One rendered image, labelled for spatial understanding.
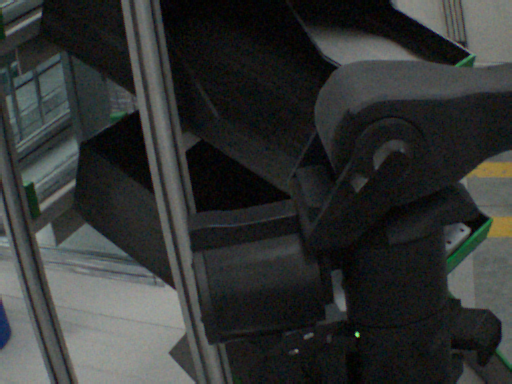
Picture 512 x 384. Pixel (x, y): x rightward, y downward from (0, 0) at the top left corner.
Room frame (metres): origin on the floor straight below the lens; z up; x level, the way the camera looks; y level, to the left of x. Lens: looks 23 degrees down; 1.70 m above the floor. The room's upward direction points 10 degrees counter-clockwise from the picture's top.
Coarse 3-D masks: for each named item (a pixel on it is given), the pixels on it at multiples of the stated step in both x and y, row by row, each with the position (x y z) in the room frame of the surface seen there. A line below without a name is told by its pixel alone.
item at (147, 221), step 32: (128, 128) 0.96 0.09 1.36; (96, 160) 0.91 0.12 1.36; (128, 160) 0.98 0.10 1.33; (192, 160) 1.02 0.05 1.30; (224, 160) 0.99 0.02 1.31; (96, 192) 0.92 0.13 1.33; (128, 192) 0.89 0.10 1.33; (224, 192) 0.99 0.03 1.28; (256, 192) 0.97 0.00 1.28; (96, 224) 0.92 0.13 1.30; (128, 224) 0.90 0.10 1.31; (160, 224) 0.87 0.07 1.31; (160, 256) 0.88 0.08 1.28
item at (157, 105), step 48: (144, 0) 0.82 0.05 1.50; (144, 48) 0.82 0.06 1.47; (0, 96) 0.92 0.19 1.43; (144, 96) 0.82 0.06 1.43; (0, 144) 0.91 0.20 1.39; (0, 192) 0.91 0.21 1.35; (192, 192) 0.83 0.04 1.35; (48, 288) 0.92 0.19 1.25; (192, 288) 0.82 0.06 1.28; (48, 336) 0.91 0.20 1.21; (192, 336) 0.82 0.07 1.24
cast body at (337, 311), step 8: (336, 272) 0.83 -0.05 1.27; (336, 280) 0.82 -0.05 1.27; (336, 288) 0.81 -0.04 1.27; (336, 296) 0.80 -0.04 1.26; (344, 296) 0.80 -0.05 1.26; (336, 304) 0.80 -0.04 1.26; (344, 304) 0.79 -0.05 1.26; (328, 312) 0.80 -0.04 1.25; (336, 312) 0.79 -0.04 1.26; (344, 312) 0.79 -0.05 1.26; (328, 320) 0.80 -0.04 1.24; (336, 320) 0.79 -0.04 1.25; (304, 328) 0.82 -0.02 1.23
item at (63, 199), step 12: (24, 24) 0.96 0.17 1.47; (36, 24) 0.97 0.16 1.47; (12, 36) 0.95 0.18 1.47; (24, 36) 0.96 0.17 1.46; (0, 48) 0.93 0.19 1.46; (12, 48) 0.94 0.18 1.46; (192, 144) 0.85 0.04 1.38; (72, 180) 1.00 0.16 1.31; (60, 192) 0.97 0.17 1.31; (72, 192) 0.98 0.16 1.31; (48, 204) 0.95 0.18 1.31; (60, 204) 0.96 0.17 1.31; (72, 204) 0.98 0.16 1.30; (48, 216) 0.95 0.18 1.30; (36, 228) 0.93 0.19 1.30
